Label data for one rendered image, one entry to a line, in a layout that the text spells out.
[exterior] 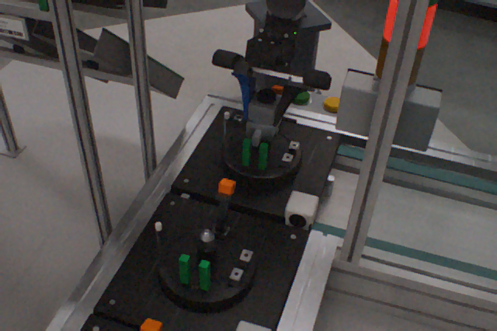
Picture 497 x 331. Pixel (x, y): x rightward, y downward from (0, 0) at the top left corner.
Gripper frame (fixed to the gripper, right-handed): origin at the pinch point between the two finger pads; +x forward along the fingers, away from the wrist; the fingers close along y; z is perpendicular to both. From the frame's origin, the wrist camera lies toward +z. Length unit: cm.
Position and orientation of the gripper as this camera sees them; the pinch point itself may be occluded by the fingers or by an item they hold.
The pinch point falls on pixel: (265, 102)
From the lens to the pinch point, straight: 88.9
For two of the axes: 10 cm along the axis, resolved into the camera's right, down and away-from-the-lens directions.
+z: -2.4, 0.9, -9.7
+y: 9.5, 2.4, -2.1
